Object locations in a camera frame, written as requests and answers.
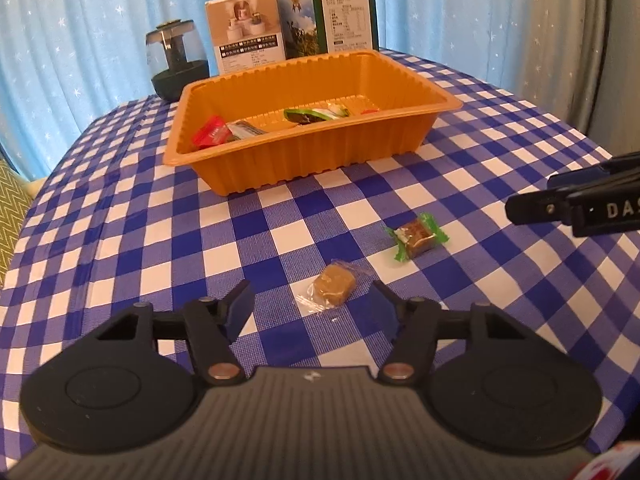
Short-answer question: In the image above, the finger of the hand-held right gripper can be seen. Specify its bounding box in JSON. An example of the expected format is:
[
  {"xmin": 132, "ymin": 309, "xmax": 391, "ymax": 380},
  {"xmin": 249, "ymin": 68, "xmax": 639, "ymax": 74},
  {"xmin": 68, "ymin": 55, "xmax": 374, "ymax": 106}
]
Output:
[
  {"xmin": 547, "ymin": 151, "xmax": 640, "ymax": 195},
  {"xmin": 505, "ymin": 188, "xmax": 576, "ymax": 226}
]

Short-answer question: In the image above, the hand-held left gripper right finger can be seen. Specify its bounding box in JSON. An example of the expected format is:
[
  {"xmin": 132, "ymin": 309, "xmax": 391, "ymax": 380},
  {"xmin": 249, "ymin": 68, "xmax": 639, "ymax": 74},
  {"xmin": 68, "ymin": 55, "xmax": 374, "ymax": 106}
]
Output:
[{"xmin": 370, "ymin": 280, "xmax": 530, "ymax": 387}]

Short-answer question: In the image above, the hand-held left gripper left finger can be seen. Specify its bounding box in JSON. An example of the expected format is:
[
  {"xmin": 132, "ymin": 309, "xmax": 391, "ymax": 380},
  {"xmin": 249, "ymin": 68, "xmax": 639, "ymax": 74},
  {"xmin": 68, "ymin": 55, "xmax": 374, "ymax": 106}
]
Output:
[{"xmin": 92, "ymin": 280, "xmax": 256, "ymax": 387}]

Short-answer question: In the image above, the brown candy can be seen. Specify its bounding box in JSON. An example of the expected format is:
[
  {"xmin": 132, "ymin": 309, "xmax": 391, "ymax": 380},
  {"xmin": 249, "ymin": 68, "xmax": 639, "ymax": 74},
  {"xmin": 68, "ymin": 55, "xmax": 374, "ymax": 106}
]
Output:
[
  {"xmin": 384, "ymin": 212, "xmax": 449, "ymax": 264},
  {"xmin": 295, "ymin": 259, "xmax": 371, "ymax": 317}
]

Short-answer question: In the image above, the orange ribbed plastic tray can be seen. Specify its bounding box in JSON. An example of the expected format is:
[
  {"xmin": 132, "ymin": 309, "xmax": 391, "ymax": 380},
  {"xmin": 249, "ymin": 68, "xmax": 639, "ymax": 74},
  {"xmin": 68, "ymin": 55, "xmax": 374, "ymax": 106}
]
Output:
[{"xmin": 164, "ymin": 50, "xmax": 463, "ymax": 196}]

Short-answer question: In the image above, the square red candy packet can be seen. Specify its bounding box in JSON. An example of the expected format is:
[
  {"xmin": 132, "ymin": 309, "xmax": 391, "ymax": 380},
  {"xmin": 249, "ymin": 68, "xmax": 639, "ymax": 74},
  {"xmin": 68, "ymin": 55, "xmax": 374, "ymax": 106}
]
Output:
[{"xmin": 192, "ymin": 115, "xmax": 232, "ymax": 149}]

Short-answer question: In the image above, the clear dark seed bar packet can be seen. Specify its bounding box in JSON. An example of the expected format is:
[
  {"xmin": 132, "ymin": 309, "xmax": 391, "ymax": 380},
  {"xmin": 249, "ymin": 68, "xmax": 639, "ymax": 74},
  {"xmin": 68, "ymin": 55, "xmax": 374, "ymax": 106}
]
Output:
[{"xmin": 227, "ymin": 120, "xmax": 269, "ymax": 140}]

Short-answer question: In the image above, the long nut packet green stripe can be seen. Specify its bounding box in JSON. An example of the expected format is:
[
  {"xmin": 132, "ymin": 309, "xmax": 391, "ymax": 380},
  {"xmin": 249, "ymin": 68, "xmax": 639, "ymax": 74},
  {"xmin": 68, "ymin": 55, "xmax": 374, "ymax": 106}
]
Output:
[{"xmin": 283, "ymin": 107, "xmax": 331, "ymax": 125}]

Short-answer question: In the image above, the blue white checked tablecloth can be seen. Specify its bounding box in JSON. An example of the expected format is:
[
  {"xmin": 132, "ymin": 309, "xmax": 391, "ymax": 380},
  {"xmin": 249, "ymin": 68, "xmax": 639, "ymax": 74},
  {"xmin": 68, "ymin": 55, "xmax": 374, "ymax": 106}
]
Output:
[{"xmin": 0, "ymin": 47, "xmax": 640, "ymax": 467}]

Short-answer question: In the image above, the grey curtain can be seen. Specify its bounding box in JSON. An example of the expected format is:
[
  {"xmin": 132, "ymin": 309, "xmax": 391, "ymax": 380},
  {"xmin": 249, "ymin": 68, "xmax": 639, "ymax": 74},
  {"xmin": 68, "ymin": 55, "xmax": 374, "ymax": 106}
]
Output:
[{"xmin": 500, "ymin": 0, "xmax": 640, "ymax": 161}]

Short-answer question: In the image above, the green zigzag pillow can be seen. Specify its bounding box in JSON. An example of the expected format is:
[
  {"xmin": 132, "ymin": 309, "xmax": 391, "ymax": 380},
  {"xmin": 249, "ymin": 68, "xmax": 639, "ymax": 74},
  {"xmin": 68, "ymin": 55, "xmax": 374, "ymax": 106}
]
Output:
[{"xmin": 0, "ymin": 157, "xmax": 34, "ymax": 291}]

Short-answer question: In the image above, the dark clear-domed jar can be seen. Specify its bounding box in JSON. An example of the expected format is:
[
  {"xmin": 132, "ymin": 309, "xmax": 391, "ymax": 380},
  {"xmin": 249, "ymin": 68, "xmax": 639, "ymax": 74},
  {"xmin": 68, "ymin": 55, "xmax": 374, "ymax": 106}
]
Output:
[{"xmin": 146, "ymin": 20, "xmax": 208, "ymax": 101}]

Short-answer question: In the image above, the red white printed cloth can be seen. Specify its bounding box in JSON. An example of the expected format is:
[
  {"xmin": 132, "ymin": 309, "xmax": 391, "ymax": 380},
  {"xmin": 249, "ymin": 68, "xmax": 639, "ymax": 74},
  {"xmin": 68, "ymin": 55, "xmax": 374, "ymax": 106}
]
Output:
[{"xmin": 575, "ymin": 440, "xmax": 640, "ymax": 480}]

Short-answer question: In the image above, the beige cardboard box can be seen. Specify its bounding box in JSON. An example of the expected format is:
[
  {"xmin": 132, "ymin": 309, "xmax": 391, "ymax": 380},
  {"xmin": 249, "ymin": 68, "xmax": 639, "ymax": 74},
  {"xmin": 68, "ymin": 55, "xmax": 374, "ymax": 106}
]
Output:
[{"xmin": 205, "ymin": 0, "xmax": 287, "ymax": 77}]

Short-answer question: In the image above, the green cardboard box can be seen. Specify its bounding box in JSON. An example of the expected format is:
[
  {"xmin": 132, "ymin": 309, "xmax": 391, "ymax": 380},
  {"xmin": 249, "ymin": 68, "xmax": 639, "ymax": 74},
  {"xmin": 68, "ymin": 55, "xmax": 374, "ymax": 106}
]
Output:
[{"xmin": 277, "ymin": 0, "xmax": 379, "ymax": 58}]

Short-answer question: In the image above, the blue star-print curtain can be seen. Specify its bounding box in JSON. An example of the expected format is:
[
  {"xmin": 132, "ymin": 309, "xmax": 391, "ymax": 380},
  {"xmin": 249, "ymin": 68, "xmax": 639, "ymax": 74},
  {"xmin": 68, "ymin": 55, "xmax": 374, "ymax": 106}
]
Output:
[{"xmin": 0, "ymin": 0, "xmax": 531, "ymax": 181}]

